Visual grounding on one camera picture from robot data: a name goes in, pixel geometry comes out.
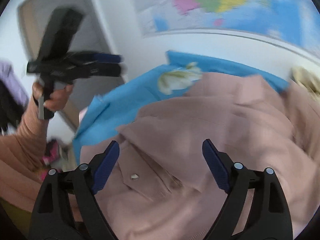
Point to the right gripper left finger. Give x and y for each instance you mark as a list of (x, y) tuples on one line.
[(52, 216)]

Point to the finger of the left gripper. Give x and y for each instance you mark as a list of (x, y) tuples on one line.
[(109, 69), (107, 58)]

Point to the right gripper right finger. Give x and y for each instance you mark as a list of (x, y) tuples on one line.
[(269, 215)]

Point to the pink coat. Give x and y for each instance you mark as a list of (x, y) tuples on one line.
[(161, 186)]

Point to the left forearm pink sleeve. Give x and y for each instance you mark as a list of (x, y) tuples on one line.
[(21, 155)]

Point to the purple clothes pile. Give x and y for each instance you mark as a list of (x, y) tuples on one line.
[(14, 99)]

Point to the person's left hand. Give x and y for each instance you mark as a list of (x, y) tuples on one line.
[(57, 100)]

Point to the grey door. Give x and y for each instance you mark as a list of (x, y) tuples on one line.
[(34, 16)]

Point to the blue floral bed sheet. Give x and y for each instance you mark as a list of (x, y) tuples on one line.
[(120, 106)]

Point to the beige garment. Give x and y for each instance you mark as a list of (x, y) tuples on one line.
[(307, 80)]

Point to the colourful wall map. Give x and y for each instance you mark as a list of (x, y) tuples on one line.
[(292, 21)]

